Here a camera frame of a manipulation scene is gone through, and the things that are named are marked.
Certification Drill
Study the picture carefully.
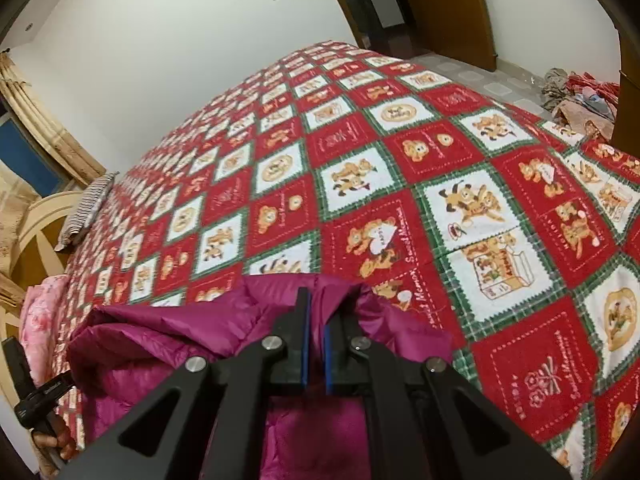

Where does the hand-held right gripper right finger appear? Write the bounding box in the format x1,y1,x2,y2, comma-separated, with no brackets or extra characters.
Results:
322,285,572,480

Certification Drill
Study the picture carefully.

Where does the striped pillow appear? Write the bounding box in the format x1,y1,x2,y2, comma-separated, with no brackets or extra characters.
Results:
54,172,121,252

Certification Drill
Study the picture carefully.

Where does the person's left hand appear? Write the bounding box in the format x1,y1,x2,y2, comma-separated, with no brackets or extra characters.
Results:
32,412,77,476

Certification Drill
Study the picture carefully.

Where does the narrow beige patterned curtain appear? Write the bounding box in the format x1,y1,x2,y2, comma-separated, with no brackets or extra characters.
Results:
0,51,107,190

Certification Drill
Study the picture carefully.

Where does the cream wooden headboard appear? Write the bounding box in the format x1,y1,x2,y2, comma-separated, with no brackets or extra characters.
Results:
0,190,85,411

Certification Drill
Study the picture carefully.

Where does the pink floral quilt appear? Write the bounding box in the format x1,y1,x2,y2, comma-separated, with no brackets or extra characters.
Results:
20,275,76,396

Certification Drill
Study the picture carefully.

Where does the magenta puffer jacket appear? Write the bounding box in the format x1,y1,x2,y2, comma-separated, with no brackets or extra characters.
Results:
67,274,453,480

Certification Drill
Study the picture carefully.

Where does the brown door frame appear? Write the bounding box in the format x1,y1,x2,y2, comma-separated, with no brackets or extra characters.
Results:
315,0,417,52

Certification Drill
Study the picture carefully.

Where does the brown wooden door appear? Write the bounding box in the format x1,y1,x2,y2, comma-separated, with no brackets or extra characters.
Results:
390,0,499,72

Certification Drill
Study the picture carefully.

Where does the red checked printed blanket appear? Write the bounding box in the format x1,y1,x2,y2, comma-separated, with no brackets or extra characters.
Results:
50,40,640,480

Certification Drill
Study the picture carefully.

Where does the pile of clothes on floor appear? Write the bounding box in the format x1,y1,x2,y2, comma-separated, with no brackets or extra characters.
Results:
540,67,624,142

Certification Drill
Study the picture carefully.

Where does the brown wooden dresser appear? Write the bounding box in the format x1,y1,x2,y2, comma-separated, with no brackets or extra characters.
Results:
611,25,640,157

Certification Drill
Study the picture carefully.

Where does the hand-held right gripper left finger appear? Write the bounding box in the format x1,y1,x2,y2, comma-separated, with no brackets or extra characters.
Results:
87,287,312,480

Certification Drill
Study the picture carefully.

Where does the window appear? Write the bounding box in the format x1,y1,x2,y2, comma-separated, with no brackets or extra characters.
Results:
0,105,67,197

